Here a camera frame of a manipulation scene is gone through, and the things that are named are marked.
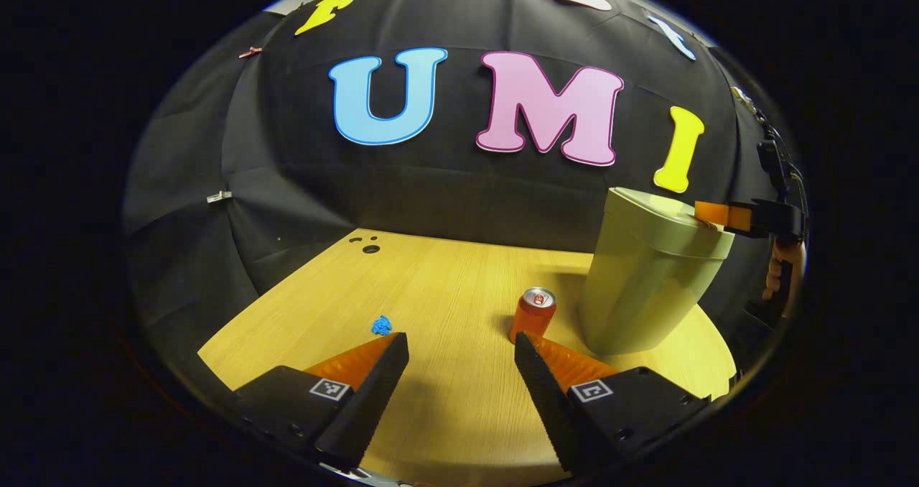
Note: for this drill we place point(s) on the wooden desktop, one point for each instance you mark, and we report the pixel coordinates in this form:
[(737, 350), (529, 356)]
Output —
[(445, 293)]

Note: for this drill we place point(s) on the black backdrop cloth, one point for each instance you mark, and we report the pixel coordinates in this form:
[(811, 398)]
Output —
[(445, 185)]

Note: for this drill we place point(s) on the orange pop can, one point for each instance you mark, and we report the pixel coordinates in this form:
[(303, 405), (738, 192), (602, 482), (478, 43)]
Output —
[(531, 318)]

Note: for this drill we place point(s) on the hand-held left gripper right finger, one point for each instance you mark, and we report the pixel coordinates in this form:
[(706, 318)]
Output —
[(549, 408)]

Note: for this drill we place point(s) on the blue paper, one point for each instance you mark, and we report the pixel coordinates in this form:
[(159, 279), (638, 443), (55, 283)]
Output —
[(382, 325)]

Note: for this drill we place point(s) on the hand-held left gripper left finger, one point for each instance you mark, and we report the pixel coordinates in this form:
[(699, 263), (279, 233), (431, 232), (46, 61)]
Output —
[(366, 408)]

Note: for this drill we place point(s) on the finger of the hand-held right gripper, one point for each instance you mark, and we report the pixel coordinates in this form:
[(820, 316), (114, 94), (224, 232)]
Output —
[(725, 215)]

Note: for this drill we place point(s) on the small copper clip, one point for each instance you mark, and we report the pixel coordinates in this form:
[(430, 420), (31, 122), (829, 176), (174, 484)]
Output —
[(250, 52)]

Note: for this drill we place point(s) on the green desktop garbage bin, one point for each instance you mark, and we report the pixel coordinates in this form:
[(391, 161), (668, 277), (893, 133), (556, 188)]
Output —
[(639, 286)]

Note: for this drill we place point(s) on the small silver clip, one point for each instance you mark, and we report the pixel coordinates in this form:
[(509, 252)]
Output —
[(219, 197)]

